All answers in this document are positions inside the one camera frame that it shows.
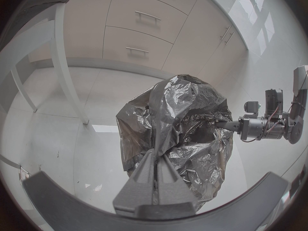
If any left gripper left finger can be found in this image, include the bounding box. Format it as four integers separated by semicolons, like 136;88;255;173
113;149;157;217

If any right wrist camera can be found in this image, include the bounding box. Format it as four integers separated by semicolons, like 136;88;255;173
244;101;260;119

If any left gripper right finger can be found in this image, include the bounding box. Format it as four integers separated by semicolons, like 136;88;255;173
157;154;198;213

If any black plastic bag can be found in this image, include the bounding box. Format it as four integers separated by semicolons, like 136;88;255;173
116;75;234;212

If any beige cabinet with drawers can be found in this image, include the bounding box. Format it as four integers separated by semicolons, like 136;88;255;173
29;0;249;76

